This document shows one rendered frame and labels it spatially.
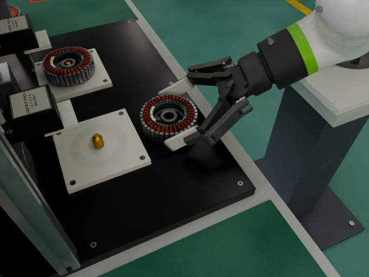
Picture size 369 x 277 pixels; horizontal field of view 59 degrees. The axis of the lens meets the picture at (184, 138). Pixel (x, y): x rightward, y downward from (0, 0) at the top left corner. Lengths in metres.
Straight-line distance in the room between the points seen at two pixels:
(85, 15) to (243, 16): 1.75
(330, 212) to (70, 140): 1.16
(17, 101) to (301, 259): 0.49
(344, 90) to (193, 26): 1.81
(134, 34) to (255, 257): 0.65
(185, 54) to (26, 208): 1.91
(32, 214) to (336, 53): 0.49
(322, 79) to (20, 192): 0.68
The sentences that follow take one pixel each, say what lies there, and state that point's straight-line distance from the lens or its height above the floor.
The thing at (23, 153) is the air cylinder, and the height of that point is 0.82.
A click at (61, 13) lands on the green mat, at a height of 0.75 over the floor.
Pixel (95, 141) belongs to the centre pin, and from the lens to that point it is 0.61.
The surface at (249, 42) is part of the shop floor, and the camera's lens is 2.37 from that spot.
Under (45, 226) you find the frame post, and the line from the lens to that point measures 0.41.
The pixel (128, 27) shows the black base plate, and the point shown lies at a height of 0.77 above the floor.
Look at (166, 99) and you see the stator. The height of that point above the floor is 0.80.
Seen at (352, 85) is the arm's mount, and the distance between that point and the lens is 0.84.
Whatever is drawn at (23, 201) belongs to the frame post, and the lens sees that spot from 0.36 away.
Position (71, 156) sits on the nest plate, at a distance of 0.62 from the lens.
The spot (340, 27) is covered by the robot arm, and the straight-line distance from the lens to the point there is 0.47.
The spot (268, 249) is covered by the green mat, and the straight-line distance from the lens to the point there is 0.55.
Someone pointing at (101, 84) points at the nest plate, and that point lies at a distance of 0.75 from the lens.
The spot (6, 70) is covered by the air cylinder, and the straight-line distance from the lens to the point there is 0.80.
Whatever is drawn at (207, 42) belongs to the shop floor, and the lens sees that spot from 2.33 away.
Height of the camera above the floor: 1.25
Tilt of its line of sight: 49 degrees down
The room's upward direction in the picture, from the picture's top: straight up
